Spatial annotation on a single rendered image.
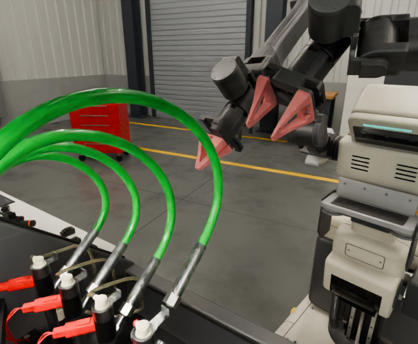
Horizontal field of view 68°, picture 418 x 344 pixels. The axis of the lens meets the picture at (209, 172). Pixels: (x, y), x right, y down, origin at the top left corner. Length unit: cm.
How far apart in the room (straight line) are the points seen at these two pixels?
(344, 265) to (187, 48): 674
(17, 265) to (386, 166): 94
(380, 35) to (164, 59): 741
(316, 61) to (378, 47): 8
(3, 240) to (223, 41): 668
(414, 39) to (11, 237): 71
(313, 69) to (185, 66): 708
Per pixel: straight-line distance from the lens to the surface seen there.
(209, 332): 75
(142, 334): 44
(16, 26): 789
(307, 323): 169
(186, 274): 46
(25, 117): 25
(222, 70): 63
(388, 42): 54
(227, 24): 706
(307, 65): 52
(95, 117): 465
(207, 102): 731
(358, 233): 118
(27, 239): 66
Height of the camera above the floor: 146
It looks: 21 degrees down
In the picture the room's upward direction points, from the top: straight up
